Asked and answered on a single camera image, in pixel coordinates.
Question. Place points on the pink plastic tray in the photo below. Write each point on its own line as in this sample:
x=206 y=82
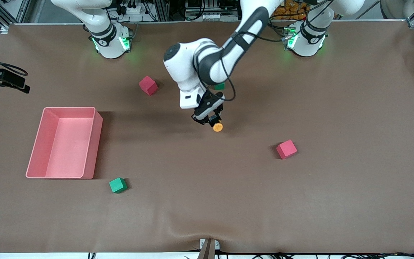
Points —
x=67 y=151

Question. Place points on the brown table cover mat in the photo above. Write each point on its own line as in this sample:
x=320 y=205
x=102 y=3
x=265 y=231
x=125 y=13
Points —
x=207 y=201

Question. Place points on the silver metal table bracket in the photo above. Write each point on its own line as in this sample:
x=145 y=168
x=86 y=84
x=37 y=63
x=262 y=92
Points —
x=217 y=245

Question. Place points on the orange capped push button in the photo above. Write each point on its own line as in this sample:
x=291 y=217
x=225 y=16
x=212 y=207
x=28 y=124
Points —
x=217 y=127

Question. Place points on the white terminal strip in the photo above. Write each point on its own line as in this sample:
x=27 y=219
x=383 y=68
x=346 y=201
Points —
x=207 y=16

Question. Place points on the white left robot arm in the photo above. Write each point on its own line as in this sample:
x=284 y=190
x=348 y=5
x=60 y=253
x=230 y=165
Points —
x=185 y=61

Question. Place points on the white power strip with plugs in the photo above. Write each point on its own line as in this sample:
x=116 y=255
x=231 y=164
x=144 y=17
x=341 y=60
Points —
x=131 y=7

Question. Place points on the green foam cube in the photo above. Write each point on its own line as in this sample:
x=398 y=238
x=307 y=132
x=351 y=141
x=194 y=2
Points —
x=220 y=86
x=118 y=185

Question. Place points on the orange snack bags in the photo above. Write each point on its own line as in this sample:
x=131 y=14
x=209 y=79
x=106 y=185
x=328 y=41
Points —
x=293 y=10

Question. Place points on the white rounded machine part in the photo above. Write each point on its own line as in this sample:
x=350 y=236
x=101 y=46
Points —
x=394 y=9

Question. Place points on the pink foam cube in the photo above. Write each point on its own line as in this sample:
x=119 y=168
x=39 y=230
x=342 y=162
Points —
x=148 y=85
x=286 y=149

